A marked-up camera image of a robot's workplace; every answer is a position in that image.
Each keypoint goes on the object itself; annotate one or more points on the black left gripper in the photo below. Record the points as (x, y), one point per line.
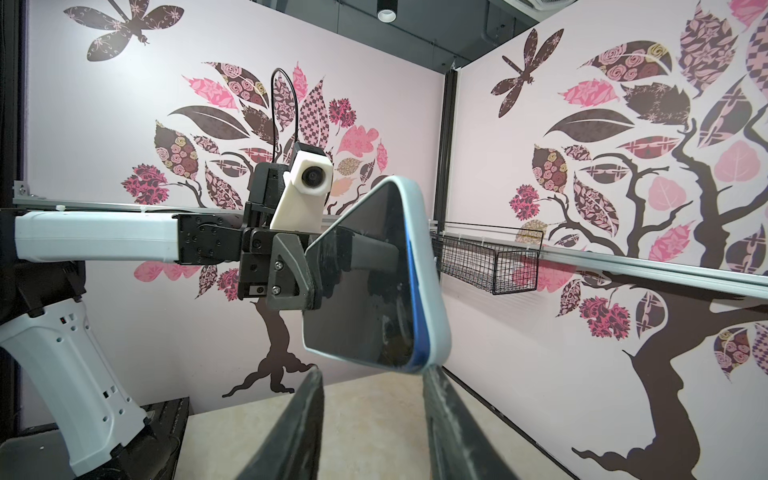
(273, 263)

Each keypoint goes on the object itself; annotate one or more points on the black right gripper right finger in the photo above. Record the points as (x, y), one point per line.
(458, 447)

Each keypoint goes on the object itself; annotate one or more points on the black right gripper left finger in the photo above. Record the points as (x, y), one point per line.
(292, 449)

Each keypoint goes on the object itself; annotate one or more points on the phone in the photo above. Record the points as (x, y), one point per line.
(377, 296)

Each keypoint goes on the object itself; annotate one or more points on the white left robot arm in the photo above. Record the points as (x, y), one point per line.
(44, 324)

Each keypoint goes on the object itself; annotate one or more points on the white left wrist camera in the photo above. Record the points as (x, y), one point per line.
(307, 188)

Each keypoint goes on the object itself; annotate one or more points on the black wire basket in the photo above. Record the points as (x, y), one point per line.
(497, 260)

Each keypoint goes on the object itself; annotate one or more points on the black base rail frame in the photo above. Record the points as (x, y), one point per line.
(40, 452)

